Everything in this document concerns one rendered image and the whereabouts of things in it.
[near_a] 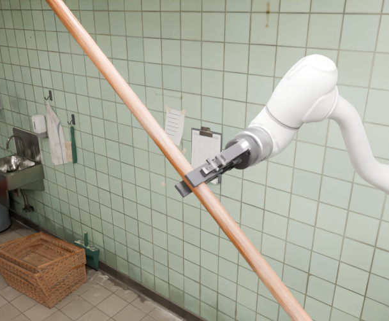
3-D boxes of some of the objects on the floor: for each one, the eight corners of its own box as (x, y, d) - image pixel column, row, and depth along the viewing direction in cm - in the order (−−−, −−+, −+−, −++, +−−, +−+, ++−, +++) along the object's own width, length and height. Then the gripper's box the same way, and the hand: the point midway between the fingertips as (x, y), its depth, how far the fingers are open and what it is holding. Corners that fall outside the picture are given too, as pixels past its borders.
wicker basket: (43, 316, 305) (37, 288, 294) (-1, 290, 332) (-7, 263, 322) (88, 281, 343) (85, 255, 333) (46, 260, 371) (41, 236, 360)
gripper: (277, 142, 86) (219, 179, 69) (234, 179, 97) (175, 220, 79) (256, 117, 88) (194, 147, 70) (216, 156, 98) (154, 191, 80)
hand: (194, 179), depth 77 cm, fingers closed on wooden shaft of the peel, 3 cm apart
